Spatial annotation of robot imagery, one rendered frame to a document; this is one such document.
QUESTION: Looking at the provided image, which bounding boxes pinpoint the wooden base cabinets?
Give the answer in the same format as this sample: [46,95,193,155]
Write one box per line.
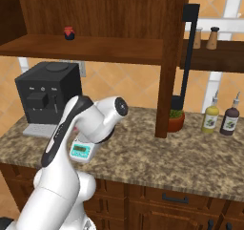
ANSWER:
[0,162,244,230]

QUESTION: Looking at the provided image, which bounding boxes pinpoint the black coffee machine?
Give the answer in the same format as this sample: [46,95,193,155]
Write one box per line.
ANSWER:
[14,60,83,138]

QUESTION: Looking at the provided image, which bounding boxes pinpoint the white wall socket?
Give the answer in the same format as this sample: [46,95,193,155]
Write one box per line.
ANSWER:
[78,60,88,78]

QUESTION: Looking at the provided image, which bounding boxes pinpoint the wooden drawer front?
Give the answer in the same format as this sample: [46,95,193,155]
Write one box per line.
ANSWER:
[143,186,227,217]

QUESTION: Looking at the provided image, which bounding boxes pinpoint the wooden wall cabinet with shelf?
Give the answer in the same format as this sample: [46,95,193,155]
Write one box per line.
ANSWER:
[0,0,174,67]

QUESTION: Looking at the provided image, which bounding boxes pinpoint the white digital scale teal display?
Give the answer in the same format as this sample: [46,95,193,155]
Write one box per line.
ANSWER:
[69,137,98,164]

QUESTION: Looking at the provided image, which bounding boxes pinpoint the green plant in terracotta pot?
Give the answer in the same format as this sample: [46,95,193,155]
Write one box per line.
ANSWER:
[168,109,186,134]

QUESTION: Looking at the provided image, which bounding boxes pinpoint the yellow oil bottle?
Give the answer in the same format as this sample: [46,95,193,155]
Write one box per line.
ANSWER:
[200,90,220,135]

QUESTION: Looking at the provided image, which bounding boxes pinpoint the dark wooden wall shelf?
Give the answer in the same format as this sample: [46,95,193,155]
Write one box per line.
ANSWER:
[179,39,244,74]

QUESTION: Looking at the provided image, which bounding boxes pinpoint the wooden shaker black top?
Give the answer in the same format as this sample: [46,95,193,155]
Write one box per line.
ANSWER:
[205,26,221,51]

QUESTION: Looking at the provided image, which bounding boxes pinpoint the black drawer handle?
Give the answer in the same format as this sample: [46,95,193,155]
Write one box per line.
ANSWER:
[161,192,191,205]

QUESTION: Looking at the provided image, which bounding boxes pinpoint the white window frame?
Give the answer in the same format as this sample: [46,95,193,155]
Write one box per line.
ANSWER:
[185,0,244,115]

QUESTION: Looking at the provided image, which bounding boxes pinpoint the wooden cabinet door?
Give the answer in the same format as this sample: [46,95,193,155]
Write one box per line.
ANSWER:
[154,0,192,139]

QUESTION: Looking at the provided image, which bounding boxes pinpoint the red-topped dark blue can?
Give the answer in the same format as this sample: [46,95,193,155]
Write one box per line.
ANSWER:
[63,26,76,41]

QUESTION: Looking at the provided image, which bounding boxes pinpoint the wooden shaker pale top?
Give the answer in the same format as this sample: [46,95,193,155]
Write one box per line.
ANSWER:
[193,26,204,50]

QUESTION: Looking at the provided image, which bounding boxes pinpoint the dark sauce bottle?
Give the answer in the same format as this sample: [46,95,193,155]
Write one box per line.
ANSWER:
[219,92,241,137]

